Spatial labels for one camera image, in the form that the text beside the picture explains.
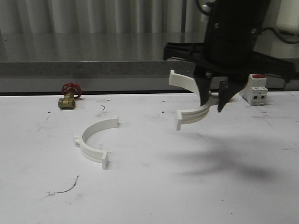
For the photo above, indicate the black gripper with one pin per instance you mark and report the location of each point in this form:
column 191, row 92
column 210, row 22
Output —
column 228, row 50

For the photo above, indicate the white half pipe clamp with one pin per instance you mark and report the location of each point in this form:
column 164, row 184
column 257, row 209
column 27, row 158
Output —
column 188, row 116
column 93, row 154

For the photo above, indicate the white container on counter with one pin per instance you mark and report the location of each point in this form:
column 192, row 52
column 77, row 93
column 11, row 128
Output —
column 288, row 16

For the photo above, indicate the brass valve red handwheel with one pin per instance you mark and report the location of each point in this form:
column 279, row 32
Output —
column 71, row 92

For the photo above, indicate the grey stone countertop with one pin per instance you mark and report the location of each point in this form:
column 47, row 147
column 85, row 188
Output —
column 70, row 56

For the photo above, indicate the white circuit breaker red switch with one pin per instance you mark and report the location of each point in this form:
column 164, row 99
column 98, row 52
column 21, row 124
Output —
column 255, row 92

